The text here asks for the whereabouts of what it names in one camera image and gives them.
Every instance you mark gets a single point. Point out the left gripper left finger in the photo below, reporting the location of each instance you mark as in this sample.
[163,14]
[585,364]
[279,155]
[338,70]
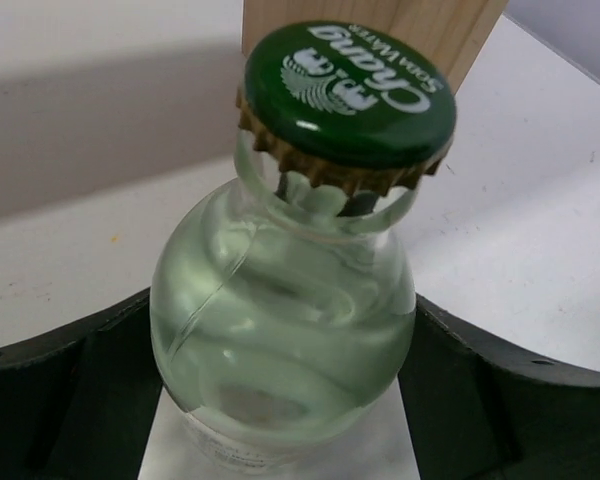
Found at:
[78,402]

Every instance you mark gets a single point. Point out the clear glass soda bottle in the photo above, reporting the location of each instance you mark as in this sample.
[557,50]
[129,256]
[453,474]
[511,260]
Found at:
[282,305]

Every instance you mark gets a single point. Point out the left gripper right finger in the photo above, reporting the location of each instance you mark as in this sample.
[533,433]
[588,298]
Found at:
[481,407]

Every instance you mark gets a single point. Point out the wooden two-tier shelf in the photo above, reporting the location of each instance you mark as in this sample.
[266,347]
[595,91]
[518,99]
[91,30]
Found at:
[450,34]

